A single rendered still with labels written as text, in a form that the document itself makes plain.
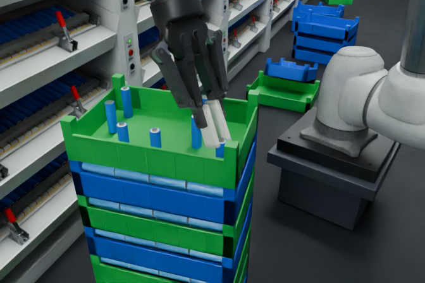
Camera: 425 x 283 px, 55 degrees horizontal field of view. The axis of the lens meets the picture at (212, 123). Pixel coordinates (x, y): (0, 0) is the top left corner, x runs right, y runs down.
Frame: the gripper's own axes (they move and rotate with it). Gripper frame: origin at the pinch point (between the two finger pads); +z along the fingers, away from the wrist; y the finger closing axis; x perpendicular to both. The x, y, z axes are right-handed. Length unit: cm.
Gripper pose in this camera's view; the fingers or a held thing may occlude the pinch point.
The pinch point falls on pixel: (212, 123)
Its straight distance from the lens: 64.3
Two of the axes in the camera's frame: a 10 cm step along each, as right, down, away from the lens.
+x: -6.3, 0.3, 7.7
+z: 2.9, 9.3, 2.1
